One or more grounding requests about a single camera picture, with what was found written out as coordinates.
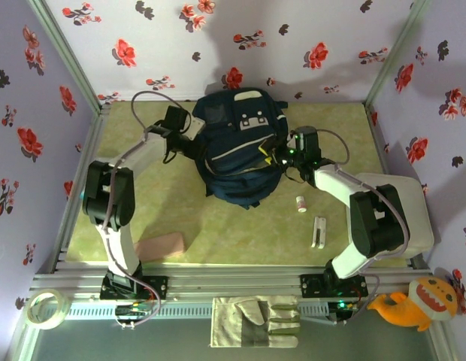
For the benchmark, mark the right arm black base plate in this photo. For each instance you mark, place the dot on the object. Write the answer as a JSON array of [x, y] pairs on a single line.
[[312, 286]]

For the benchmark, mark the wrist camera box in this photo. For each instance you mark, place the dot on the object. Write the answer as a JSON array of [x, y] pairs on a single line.
[[297, 139], [195, 126]]

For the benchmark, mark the aluminium front rail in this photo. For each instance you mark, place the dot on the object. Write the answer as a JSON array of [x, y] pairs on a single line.
[[236, 280]]

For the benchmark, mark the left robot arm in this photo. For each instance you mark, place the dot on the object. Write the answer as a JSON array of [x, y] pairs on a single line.
[[109, 192]]

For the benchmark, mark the aluminium corner post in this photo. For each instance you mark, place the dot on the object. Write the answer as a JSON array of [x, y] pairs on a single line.
[[64, 49], [398, 49]]

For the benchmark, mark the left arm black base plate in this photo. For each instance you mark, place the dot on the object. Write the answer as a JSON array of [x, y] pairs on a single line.
[[158, 287]]

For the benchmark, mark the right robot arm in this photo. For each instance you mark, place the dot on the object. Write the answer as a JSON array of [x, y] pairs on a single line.
[[379, 222]]

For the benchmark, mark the small white bottle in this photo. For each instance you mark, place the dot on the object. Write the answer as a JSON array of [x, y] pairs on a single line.
[[301, 205]]

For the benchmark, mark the clear tape roll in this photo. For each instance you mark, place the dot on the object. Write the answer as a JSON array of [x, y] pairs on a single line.
[[30, 312]]

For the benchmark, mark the white storage case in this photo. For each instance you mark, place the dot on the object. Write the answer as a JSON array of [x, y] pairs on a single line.
[[421, 210]]

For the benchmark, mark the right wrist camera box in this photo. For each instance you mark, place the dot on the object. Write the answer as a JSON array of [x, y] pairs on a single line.
[[297, 139]]

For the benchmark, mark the grey work glove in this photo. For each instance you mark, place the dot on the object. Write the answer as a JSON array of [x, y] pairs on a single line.
[[236, 323]]

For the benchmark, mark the navy blue backpack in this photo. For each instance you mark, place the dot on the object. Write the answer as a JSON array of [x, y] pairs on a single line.
[[236, 173]]

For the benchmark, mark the orange plush toy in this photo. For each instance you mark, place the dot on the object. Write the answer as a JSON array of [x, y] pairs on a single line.
[[424, 304]]

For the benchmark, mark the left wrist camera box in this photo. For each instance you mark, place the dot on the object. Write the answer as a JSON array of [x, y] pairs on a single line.
[[195, 126]]

